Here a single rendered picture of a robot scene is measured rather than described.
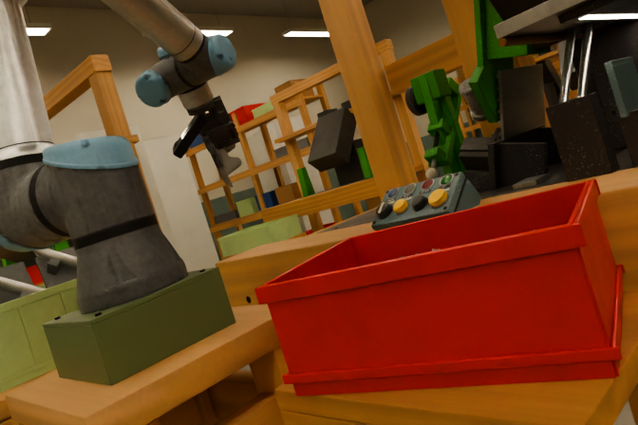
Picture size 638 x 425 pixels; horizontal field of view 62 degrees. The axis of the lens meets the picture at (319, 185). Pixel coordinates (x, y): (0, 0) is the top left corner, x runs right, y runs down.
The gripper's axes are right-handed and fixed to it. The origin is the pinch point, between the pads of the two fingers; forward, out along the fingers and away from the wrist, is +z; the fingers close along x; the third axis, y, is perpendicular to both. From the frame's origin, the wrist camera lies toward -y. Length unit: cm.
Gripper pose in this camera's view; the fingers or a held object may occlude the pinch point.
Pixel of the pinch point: (226, 177)
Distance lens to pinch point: 138.3
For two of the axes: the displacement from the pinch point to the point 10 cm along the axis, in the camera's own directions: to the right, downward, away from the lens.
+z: 3.3, 8.3, 4.5
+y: 9.1, -4.1, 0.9
